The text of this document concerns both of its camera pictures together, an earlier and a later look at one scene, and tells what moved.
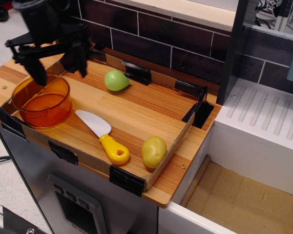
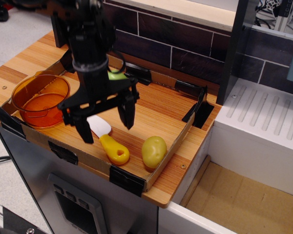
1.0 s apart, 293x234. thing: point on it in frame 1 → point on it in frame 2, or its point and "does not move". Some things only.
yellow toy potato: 154,150 does not move
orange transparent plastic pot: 42,106 does not move
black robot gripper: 48,36 → 96,94
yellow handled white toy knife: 101,129 does not move
